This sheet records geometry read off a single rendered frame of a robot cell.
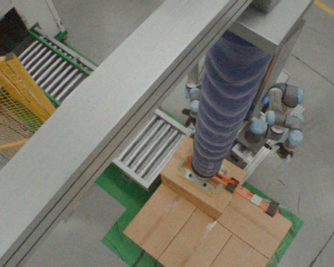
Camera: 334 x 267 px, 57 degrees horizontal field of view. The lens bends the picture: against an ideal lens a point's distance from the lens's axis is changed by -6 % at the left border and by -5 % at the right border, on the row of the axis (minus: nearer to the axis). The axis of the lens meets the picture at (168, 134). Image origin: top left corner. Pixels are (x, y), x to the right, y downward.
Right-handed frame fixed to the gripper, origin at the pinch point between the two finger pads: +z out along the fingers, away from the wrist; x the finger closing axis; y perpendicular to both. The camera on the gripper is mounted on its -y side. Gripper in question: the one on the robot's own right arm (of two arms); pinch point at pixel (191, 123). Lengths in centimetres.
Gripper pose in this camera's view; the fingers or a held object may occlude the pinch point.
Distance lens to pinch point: 266.4
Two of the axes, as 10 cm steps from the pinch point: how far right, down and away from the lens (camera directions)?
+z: 0.3, 3.8, 9.3
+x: 5.7, -7.7, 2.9
